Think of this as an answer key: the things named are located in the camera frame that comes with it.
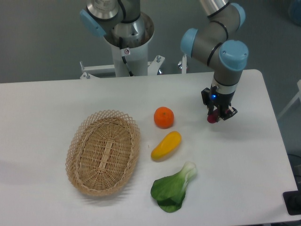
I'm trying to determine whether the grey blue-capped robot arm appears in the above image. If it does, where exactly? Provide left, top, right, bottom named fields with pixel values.
left=79, top=0, right=249, bottom=123

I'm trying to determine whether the white furniture leg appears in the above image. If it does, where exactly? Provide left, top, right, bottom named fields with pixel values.
left=276, top=80, right=301, bottom=120

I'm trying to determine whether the blue object top right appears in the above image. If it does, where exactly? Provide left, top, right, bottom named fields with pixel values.
left=288, top=0, right=301, bottom=26

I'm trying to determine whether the white metal base frame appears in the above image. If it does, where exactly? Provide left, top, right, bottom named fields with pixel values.
left=79, top=50, right=190, bottom=79

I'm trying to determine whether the yellow mango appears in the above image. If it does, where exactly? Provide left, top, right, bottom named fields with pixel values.
left=150, top=131, right=182, bottom=161

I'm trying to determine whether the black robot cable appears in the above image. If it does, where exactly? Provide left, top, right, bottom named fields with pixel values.
left=119, top=37, right=135, bottom=77

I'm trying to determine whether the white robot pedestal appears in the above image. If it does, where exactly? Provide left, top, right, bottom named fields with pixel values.
left=104, top=12, right=154, bottom=64

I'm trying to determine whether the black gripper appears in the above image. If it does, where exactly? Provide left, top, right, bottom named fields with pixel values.
left=201, top=86, right=238, bottom=122

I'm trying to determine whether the black device at table edge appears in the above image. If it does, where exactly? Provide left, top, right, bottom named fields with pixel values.
left=283, top=191, right=301, bottom=216

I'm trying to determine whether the orange tangerine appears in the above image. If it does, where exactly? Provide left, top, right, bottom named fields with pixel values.
left=153, top=106, right=174, bottom=129

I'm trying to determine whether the purple sweet potato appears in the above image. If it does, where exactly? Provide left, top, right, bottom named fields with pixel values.
left=207, top=114, right=218, bottom=124

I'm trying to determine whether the woven wicker basket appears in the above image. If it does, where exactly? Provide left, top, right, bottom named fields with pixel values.
left=65, top=110, right=140, bottom=197

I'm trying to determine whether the green bok choy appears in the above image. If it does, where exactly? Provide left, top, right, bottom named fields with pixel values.
left=150, top=161, right=197, bottom=213

